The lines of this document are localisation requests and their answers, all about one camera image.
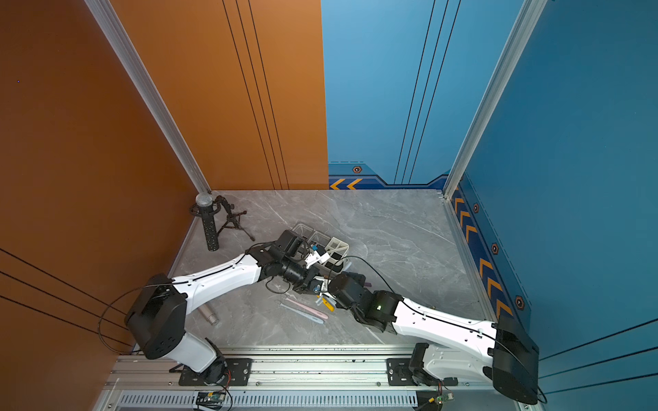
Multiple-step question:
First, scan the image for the pink toothbrush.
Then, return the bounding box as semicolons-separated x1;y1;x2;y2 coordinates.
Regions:
284;297;329;320

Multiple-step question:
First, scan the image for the pale blue toothbrush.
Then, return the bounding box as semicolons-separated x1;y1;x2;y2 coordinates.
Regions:
279;303;326;325

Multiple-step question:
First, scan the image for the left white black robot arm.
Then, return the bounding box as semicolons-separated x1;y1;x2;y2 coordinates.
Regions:
124;229;331;385

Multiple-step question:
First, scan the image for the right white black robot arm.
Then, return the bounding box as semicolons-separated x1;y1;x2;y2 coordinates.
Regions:
327;272;543;405

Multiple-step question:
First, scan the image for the white toothbrush holder organizer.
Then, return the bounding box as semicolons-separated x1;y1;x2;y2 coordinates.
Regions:
292;223;349;274

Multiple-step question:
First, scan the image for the small black tripod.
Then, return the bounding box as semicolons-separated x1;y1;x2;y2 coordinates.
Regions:
214;195;255;241

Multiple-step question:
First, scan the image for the grey metal cylinder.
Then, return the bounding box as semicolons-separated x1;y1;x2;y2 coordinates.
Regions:
197;303;220;326

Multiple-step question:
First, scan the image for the right green circuit board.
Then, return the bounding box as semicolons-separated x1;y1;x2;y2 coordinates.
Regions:
428;393;454;410

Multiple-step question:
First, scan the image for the green circuit board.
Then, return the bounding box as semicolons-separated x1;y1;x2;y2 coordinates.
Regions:
428;393;454;410
195;390;231;410

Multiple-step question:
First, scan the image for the left green circuit board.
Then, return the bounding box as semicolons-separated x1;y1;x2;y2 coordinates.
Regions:
195;390;231;410

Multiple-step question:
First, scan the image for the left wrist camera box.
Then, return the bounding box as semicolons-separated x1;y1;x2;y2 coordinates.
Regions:
304;245;330;269

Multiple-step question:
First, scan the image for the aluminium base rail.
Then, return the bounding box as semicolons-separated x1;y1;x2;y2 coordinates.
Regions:
94;344;530;410

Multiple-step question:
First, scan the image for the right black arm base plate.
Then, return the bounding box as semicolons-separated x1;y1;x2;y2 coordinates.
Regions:
386;358;425;387

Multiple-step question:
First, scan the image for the black perforated post with ball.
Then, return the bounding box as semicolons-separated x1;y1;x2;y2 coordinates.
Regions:
190;193;219;252

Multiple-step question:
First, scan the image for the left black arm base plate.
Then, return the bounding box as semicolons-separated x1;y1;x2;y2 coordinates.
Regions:
178;358;253;388

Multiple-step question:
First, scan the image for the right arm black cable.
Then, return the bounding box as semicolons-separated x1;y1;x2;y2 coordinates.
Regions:
343;255;548;404

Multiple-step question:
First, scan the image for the left aluminium corner post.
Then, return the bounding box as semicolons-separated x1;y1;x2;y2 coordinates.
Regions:
85;0;212;193

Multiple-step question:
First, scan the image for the aluminium corner post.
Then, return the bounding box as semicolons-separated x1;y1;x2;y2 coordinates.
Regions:
443;0;548;200
85;0;212;193

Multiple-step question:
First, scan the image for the right aluminium corner post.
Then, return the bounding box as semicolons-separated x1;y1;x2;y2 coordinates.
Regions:
443;0;548;200

